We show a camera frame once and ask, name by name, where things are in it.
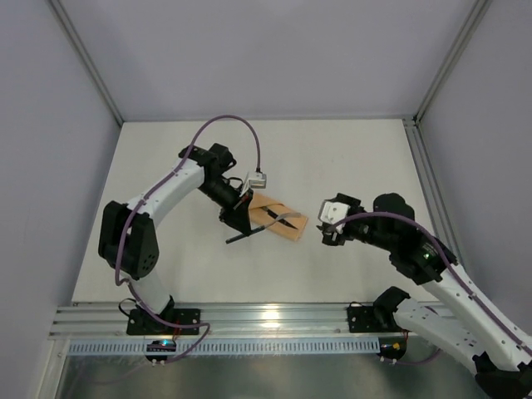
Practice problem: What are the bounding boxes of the orange cloth napkin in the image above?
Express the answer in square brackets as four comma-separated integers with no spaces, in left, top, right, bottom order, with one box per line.
[249,193,308,242]

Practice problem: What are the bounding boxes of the knife with green handle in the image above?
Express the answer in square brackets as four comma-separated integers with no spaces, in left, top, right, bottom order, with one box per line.
[261,206,299,229]

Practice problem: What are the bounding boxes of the fork with green handle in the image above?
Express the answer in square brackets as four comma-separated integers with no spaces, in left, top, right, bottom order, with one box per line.
[225,212,302,244]

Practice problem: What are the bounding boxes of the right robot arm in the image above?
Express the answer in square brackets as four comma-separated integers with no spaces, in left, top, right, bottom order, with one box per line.
[318,193,531,398]

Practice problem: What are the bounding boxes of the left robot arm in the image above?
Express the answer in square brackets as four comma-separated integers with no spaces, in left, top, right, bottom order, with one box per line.
[98,144,253,336]

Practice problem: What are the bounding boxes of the right small connector board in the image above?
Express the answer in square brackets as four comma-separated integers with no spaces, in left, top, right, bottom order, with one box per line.
[377,340,407,362]

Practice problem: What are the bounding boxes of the left small controller board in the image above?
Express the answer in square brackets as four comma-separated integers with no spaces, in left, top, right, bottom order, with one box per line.
[145,339,176,363]

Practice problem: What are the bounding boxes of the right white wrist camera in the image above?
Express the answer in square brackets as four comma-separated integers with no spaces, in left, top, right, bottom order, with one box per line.
[318,199,350,224]

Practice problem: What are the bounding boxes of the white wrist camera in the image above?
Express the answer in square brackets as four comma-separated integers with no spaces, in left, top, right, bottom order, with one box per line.
[241,171,267,195]
[318,199,350,224]

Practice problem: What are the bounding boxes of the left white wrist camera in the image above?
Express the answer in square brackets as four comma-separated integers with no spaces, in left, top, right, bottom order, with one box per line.
[241,171,267,195]

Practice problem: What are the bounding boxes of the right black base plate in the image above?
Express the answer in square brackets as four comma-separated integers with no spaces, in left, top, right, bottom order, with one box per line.
[346,303,401,333]

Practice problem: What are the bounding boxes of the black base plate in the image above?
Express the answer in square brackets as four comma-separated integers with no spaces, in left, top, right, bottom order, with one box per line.
[346,303,401,333]
[126,308,201,336]

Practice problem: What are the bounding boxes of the right side aluminium rail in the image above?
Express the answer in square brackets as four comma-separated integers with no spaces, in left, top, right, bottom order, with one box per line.
[402,119,462,261]

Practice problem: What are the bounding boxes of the aluminium rail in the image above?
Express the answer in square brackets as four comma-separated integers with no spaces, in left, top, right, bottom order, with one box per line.
[402,119,462,261]
[49,301,351,338]

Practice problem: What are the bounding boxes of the aluminium front rail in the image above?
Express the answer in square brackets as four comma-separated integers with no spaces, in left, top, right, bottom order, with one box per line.
[49,301,351,338]

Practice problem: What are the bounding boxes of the slotted grey cable duct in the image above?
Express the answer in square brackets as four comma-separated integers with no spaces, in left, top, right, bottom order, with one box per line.
[67,337,379,357]

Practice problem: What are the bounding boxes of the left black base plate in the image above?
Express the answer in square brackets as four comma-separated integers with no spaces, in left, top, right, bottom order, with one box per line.
[126,308,201,336]

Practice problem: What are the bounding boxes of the right aluminium frame post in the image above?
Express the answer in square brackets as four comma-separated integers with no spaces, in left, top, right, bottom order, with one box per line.
[413,0,492,125]

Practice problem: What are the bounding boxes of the aluminium frame post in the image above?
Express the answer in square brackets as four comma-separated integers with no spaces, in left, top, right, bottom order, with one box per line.
[413,0,492,125]
[46,0,125,127]

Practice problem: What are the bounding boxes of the left aluminium frame post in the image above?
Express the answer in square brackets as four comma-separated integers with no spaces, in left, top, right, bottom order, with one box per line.
[46,0,125,127]

